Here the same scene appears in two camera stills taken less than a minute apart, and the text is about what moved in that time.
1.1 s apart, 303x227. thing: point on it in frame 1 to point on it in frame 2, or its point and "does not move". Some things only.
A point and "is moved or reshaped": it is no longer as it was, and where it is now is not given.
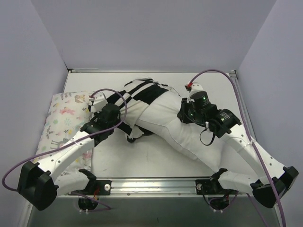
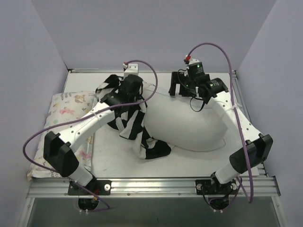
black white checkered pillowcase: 136,96 is moved or reshaped
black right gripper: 182,112 to 179,83
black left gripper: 132,136 to 132,83
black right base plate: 208,187 does not move
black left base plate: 95,187 does not move
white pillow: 162,119 is moved or reshaped
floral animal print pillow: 67,112 does not move
